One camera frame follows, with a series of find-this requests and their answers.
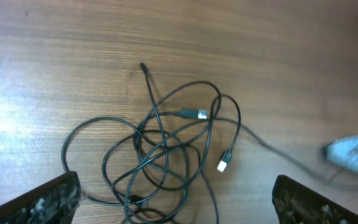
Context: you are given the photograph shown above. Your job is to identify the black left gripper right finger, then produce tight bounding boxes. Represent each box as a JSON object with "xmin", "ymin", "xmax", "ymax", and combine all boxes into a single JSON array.
[{"xmin": 272, "ymin": 175, "xmax": 358, "ymax": 224}]

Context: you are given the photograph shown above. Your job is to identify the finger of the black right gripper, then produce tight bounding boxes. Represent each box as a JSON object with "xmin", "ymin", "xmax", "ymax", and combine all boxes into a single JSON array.
[{"xmin": 322, "ymin": 134, "xmax": 358, "ymax": 173}]

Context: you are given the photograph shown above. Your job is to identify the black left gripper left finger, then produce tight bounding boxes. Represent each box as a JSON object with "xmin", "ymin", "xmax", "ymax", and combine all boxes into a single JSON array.
[{"xmin": 0, "ymin": 171, "xmax": 81, "ymax": 224}]

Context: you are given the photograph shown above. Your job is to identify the black cable bundle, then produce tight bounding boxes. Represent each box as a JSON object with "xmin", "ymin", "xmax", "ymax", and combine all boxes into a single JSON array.
[{"xmin": 60, "ymin": 62, "xmax": 358, "ymax": 224}]

